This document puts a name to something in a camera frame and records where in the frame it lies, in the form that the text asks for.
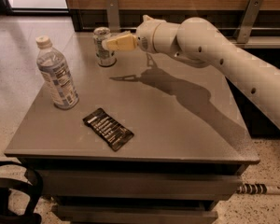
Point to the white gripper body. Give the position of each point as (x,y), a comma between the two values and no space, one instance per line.
(145,34)

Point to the grey drawer cabinet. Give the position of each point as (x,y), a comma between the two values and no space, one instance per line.
(189,150)

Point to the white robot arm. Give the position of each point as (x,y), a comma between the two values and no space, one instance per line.
(197,42)

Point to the clear plastic water bottle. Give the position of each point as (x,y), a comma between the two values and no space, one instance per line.
(56,73)

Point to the black snack packet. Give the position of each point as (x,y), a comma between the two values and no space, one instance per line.
(110,130)

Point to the right metal bracket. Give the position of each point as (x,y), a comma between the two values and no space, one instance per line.
(243,32)

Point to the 7up soda can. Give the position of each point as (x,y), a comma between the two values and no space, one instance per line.
(105,58)

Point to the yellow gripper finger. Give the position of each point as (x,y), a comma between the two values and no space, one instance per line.
(124,33)
(120,43)

